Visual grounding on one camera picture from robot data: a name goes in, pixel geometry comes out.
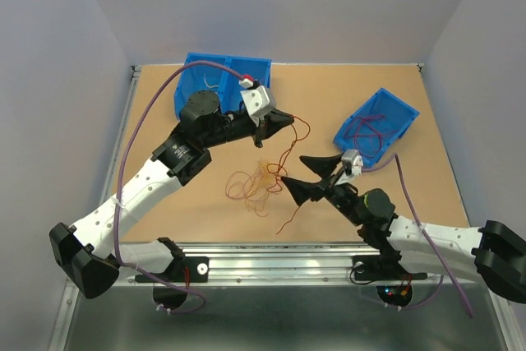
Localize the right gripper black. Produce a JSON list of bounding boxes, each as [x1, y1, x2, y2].
[[279, 153, 364, 226]]

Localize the thin dark red wire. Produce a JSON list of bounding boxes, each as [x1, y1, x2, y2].
[[265, 115, 311, 236]]

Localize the blue bin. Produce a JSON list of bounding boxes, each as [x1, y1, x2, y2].
[[173, 53, 227, 118], [221, 56, 272, 112], [333, 88, 420, 168]]

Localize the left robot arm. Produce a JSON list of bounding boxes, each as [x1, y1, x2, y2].
[[49, 86, 294, 299]]

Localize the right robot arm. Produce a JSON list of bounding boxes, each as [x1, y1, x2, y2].
[[281, 150, 525, 303]]

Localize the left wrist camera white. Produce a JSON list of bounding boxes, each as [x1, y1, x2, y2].
[[241, 85, 276, 127]]

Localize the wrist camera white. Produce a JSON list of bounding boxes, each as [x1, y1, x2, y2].
[[336, 149, 364, 185], [241, 85, 276, 127]]

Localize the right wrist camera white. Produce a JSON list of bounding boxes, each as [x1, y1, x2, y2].
[[336, 149, 364, 185]]

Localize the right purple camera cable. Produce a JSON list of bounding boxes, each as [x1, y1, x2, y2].
[[361, 153, 474, 318]]

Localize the purple camera cable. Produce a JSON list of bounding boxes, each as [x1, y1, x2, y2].
[[113, 61, 258, 315], [361, 153, 474, 318]]

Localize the aluminium front rail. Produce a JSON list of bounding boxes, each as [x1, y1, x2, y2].
[[86, 242, 448, 295]]

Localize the aluminium rail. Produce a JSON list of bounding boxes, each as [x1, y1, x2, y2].
[[90, 64, 143, 214], [86, 242, 448, 295]]

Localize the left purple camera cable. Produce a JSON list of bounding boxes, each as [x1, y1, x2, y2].
[[113, 61, 258, 315]]

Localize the aluminium left rail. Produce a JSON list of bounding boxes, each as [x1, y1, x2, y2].
[[90, 64, 143, 214]]

